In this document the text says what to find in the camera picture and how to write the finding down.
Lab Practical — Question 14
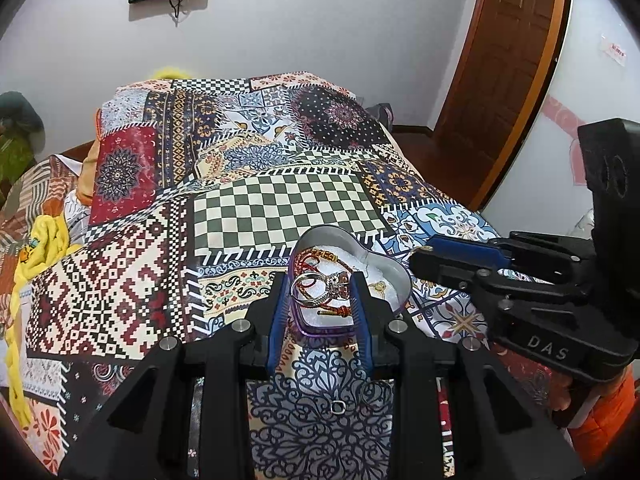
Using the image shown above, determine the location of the brown wooden door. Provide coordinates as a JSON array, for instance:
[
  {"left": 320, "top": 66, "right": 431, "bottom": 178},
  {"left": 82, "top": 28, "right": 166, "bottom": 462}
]
[{"left": 432, "top": 0, "right": 574, "bottom": 212}]

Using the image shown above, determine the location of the red and white wall sticker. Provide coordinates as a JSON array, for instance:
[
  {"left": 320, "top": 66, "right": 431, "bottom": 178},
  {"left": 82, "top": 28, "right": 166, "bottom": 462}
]
[{"left": 599, "top": 34, "right": 629, "bottom": 67}]

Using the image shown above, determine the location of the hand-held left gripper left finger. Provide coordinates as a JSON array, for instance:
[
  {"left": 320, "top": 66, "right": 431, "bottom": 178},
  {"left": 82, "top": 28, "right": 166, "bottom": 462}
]
[{"left": 59, "top": 274, "right": 293, "bottom": 480}]

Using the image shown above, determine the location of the grey backpack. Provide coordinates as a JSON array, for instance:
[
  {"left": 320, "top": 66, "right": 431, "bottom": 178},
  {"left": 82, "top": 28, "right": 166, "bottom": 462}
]
[{"left": 366, "top": 102, "right": 397, "bottom": 129}]

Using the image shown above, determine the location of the leaf patterned bedsheet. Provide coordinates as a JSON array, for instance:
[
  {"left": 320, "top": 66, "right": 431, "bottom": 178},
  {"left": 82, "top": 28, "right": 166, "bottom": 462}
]
[{"left": 0, "top": 155, "right": 93, "bottom": 321}]

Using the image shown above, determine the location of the silver jeweled bangle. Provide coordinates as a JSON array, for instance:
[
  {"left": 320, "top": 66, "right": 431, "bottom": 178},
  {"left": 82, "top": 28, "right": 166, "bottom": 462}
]
[{"left": 291, "top": 269, "right": 351, "bottom": 308}]

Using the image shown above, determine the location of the pink heart wall sticker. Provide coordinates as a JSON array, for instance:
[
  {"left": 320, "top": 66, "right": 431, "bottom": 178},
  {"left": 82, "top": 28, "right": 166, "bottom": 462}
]
[{"left": 569, "top": 139, "right": 585, "bottom": 187}]

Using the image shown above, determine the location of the heart-shaped purple tin box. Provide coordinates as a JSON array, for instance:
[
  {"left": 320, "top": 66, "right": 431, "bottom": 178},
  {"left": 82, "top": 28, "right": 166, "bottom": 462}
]
[{"left": 289, "top": 226, "right": 412, "bottom": 338}]

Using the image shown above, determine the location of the dark cloth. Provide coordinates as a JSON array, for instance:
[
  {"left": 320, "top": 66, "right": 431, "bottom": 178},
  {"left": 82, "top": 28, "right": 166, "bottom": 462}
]
[{"left": 0, "top": 91, "right": 47, "bottom": 134}]

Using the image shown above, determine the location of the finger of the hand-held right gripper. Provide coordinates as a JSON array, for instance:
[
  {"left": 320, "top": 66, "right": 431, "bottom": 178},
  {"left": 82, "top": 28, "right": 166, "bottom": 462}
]
[
  {"left": 409, "top": 250, "right": 589, "bottom": 322},
  {"left": 430, "top": 231, "right": 596, "bottom": 281}
]

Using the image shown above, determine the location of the orange pillow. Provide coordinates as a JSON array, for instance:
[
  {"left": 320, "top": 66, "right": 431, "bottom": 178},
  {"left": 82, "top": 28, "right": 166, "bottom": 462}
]
[{"left": 75, "top": 109, "right": 109, "bottom": 207}]

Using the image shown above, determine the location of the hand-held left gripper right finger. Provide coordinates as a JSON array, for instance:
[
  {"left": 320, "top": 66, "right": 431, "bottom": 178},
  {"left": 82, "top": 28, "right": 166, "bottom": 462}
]
[{"left": 349, "top": 271, "right": 586, "bottom": 480}]

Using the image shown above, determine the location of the yellow pillow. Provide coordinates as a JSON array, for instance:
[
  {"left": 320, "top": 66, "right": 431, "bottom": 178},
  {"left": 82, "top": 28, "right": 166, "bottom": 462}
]
[{"left": 149, "top": 64, "right": 193, "bottom": 82}]

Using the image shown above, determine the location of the red string bracelet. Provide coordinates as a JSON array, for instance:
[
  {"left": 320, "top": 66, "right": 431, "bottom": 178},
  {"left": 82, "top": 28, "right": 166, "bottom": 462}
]
[{"left": 294, "top": 249, "right": 353, "bottom": 318}]

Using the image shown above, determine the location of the pink banner wall sticker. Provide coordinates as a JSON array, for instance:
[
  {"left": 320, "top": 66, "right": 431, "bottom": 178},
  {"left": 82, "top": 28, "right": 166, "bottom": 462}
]
[{"left": 546, "top": 96, "right": 587, "bottom": 137}]

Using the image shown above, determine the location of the patchwork patterned blanket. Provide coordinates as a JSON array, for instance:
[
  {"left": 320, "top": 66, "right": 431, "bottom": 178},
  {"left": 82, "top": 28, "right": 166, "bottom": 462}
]
[{"left": 20, "top": 72, "right": 566, "bottom": 480}]

